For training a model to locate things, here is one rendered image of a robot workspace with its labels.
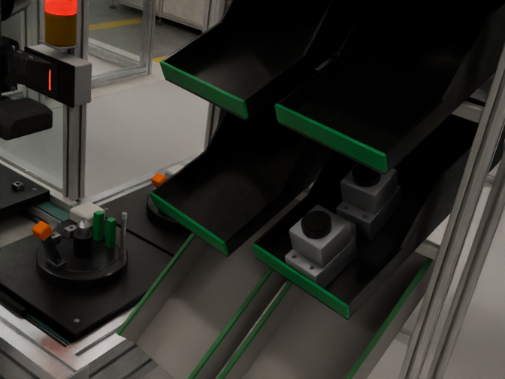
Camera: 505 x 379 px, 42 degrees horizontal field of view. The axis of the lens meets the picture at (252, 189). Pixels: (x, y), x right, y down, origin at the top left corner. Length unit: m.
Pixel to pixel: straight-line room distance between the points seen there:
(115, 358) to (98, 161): 0.78
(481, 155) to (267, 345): 0.34
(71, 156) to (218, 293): 0.48
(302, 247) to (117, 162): 1.04
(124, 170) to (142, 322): 0.78
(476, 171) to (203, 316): 0.39
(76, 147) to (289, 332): 0.58
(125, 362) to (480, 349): 0.63
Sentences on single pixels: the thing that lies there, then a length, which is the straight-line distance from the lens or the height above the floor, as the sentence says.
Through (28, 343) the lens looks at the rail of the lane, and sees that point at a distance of 0.95.
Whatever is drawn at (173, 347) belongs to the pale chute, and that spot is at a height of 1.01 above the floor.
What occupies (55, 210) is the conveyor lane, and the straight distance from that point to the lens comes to 1.26.
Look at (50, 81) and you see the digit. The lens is 1.15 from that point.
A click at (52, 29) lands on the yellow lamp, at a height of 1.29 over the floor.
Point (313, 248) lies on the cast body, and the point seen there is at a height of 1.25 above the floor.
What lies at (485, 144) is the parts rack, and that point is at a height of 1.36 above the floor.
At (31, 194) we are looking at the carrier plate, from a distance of 1.27.
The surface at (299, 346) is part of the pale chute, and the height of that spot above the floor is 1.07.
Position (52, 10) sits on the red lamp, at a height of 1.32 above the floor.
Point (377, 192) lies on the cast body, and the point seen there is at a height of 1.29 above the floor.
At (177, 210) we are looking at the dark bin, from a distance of 0.75.
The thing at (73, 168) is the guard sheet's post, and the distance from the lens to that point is 1.24.
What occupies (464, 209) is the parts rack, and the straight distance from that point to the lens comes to 0.71.
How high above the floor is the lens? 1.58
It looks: 27 degrees down
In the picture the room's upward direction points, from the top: 9 degrees clockwise
